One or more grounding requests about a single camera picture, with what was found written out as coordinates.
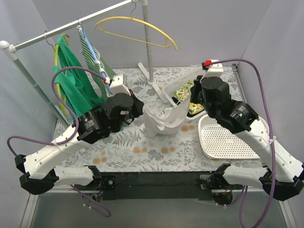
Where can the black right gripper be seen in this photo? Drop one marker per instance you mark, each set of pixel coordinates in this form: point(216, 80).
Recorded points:
point(195, 88)

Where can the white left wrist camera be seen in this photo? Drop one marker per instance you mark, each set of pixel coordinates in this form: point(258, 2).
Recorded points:
point(117, 84)

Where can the lemon print folded cloth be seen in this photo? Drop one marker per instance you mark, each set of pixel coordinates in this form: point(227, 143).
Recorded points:
point(184, 92)

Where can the light blue plastic hanger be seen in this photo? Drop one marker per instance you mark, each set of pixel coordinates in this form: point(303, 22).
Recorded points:
point(97, 62)

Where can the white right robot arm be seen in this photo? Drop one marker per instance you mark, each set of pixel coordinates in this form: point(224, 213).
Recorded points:
point(281, 177)

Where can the floral fern patterned tablecloth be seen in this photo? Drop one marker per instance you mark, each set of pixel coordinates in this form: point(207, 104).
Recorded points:
point(131, 150)

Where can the white oval perforated basket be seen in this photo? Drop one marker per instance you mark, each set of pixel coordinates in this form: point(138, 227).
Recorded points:
point(219, 143)

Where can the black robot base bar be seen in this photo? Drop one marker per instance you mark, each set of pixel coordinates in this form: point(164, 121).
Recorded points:
point(159, 185)

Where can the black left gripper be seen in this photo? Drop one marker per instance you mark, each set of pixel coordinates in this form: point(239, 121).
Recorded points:
point(136, 107)

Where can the white metal clothes rack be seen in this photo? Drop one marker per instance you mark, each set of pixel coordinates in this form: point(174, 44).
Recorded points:
point(10, 51)

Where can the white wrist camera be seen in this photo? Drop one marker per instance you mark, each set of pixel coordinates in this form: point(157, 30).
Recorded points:
point(211, 69)
point(117, 84)

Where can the yellow plastic hanger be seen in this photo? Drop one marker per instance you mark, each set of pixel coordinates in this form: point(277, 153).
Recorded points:
point(138, 30)

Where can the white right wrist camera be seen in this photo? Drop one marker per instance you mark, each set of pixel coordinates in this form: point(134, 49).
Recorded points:
point(211, 69)

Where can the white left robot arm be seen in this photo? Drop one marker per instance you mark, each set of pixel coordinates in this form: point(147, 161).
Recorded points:
point(41, 170)

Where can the white rectangular plastic basket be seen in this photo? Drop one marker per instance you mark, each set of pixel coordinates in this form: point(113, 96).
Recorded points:
point(177, 83)

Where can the green white striped tank top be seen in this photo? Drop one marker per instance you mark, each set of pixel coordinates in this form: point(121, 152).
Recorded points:
point(90, 63)

